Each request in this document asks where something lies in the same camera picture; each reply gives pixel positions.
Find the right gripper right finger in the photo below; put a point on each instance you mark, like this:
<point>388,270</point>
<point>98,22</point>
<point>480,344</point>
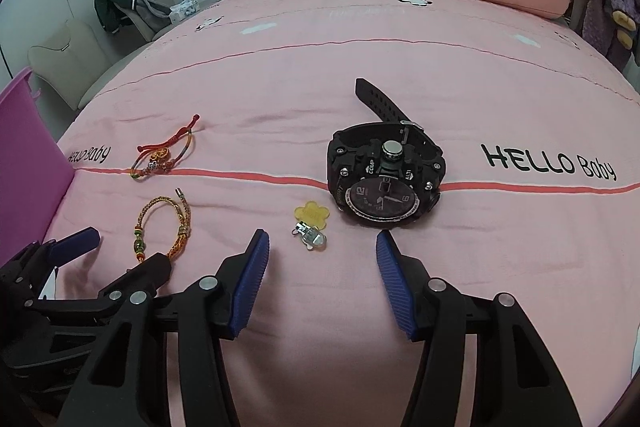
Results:
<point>404,280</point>

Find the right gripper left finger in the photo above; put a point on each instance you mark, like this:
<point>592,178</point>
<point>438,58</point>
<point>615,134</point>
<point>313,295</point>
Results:
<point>239,278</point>

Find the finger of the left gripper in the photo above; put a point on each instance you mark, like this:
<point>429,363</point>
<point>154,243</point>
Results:
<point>74,246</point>
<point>138,285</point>

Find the yellow flower hair clip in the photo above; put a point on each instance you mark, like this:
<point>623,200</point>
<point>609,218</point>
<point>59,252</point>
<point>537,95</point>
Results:
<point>310,223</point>

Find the black wrist watch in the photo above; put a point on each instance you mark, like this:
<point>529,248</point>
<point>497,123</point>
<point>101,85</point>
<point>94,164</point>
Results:
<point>386,172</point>

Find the purple plastic basin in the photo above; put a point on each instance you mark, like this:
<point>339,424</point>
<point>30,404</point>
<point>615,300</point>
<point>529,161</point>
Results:
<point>34,173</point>

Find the pink bed sheet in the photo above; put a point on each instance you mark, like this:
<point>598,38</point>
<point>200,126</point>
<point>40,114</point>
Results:
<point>221,128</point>

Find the beige near chair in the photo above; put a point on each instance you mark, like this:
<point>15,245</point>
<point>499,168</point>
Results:
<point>74,65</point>

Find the dark green jacket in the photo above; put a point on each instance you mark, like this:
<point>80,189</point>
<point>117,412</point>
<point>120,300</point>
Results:
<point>109,15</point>

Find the white tissue pack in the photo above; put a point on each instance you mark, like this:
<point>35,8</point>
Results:
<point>183,10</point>

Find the purple blanket with plush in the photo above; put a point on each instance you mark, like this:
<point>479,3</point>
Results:
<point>609,26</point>

